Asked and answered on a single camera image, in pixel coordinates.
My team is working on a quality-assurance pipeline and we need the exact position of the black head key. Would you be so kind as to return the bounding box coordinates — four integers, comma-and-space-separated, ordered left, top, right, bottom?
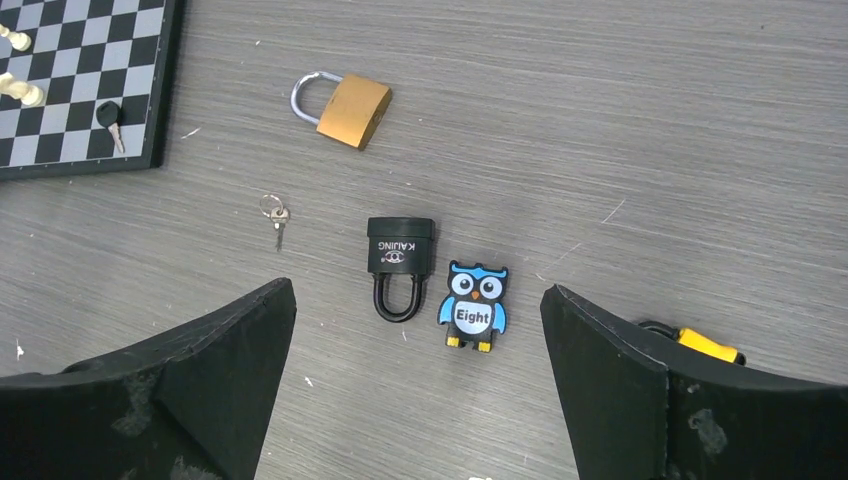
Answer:
95, 100, 125, 154

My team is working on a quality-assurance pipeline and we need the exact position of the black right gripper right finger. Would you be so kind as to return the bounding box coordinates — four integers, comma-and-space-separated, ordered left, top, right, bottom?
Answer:
540, 285, 847, 479

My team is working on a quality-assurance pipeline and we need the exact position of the yellow small padlock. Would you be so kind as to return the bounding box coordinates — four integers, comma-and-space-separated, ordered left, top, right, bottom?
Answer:
638, 320, 747, 366

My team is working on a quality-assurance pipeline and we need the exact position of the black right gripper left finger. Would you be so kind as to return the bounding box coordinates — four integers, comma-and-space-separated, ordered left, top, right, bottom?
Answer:
1, 278, 297, 479

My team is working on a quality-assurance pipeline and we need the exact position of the black Kaijing padlock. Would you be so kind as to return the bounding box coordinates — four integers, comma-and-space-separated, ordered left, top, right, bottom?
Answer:
367, 217, 436, 323

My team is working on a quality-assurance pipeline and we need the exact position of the small silver key with ring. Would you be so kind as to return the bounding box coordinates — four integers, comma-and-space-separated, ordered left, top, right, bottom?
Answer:
259, 193, 290, 252

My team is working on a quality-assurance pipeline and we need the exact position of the black white chessboard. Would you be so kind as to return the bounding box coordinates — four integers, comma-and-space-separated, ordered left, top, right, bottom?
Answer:
1, 0, 187, 181

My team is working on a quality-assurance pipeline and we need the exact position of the cream chess piece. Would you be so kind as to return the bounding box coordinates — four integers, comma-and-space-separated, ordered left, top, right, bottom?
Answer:
0, 72, 46, 107

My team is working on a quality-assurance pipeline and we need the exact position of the cream chess pawn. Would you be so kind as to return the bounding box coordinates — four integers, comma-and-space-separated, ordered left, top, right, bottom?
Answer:
0, 24, 32, 52

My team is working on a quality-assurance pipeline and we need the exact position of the brass padlock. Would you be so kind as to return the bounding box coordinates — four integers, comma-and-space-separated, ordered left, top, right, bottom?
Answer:
289, 71, 393, 150

